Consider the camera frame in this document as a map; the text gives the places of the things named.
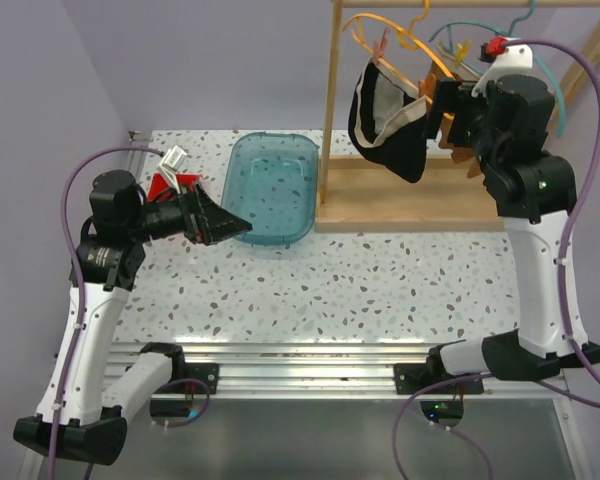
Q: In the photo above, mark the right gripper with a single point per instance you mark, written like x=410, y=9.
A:
x=449, y=92

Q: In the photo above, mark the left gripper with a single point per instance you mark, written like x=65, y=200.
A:
x=205, y=221

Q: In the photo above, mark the orange clothespin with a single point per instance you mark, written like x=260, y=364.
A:
x=426, y=87

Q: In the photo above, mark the brown underwear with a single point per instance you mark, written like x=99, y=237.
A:
x=459, y=155

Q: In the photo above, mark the yellow plastic hanger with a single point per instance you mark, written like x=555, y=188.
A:
x=405, y=36

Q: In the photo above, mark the pink clothespin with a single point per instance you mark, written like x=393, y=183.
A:
x=379, y=46

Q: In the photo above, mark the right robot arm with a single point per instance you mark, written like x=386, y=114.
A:
x=505, y=124

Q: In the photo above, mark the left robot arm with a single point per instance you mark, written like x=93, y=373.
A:
x=79, y=418

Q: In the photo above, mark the yellow clothespin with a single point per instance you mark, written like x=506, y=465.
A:
x=461, y=51

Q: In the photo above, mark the teal transparent plastic tub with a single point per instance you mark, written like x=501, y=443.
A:
x=271, y=182

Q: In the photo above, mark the wooden clothes rack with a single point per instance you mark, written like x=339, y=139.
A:
x=355, y=195

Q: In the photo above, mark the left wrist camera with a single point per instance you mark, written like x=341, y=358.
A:
x=170, y=165

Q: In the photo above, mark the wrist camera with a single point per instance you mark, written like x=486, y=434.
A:
x=170, y=165
x=503, y=61

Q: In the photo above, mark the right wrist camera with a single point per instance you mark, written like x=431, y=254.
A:
x=503, y=61

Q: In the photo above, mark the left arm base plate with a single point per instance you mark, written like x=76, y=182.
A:
x=207, y=373

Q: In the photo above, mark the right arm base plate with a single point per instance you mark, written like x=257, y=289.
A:
x=412, y=377

